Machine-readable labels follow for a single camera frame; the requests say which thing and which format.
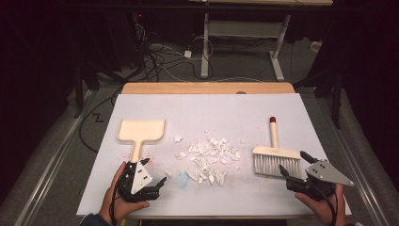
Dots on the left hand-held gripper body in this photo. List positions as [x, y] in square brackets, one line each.
[141, 177]

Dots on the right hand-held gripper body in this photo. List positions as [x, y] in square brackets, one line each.
[326, 174]

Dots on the cream brush with red tip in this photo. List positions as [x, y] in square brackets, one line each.
[276, 153]

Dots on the cream plastic dustpan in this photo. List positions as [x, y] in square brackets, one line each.
[141, 130]

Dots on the pile of white paper scraps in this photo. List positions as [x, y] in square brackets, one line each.
[208, 152]

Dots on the person's left hand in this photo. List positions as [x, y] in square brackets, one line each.
[113, 201]

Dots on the wooden table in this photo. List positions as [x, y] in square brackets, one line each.
[188, 88]

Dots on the white table mat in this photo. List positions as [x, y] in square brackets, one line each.
[219, 109]

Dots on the grey round table grommet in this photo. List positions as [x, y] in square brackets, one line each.
[241, 92]

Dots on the black metal stand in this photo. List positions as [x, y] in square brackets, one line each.
[78, 94]

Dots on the white box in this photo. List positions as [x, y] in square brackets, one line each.
[315, 46]

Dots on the white power adapter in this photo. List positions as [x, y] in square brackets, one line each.
[187, 54]

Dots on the metal floor rail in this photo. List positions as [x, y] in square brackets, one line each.
[50, 169]
[354, 166]

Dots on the white desk frame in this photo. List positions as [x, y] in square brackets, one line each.
[205, 47]

